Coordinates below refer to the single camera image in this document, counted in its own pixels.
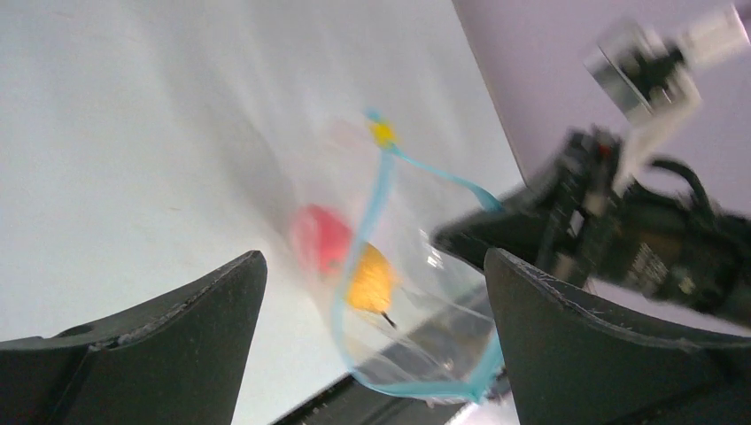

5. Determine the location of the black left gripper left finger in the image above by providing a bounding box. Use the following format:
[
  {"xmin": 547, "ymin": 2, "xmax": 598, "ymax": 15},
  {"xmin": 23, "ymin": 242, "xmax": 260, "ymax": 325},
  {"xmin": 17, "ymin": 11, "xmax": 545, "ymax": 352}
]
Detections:
[{"xmin": 1, "ymin": 251, "xmax": 267, "ymax": 424}]

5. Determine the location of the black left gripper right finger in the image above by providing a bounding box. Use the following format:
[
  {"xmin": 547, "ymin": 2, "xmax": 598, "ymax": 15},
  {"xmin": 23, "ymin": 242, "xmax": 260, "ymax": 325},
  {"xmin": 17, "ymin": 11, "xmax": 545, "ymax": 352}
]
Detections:
[{"xmin": 484, "ymin": 249, "xmax": 750, "ymax": 424}]

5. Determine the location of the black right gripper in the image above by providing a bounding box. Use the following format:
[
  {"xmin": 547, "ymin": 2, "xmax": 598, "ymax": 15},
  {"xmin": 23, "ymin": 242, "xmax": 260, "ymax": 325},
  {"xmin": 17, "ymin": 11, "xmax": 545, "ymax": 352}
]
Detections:
[{"xmin": 432, "ymin": 130, "xmax": 750, "ymax": 326}]

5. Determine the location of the clear zip bag blue zipper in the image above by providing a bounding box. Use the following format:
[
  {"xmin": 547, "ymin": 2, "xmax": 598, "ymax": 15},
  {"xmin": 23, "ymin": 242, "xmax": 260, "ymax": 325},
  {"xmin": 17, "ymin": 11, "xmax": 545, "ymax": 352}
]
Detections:
[{"xmin": 288, "ymin": 112, "xmax": 504, "ymax": 402}]

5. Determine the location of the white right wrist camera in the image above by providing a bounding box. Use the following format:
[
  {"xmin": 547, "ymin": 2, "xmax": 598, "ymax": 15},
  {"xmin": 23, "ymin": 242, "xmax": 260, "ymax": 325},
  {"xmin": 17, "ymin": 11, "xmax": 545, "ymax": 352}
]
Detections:
[{"xmin": 585, "ymin": 3, "xmax": 750, "ymax": 195}]

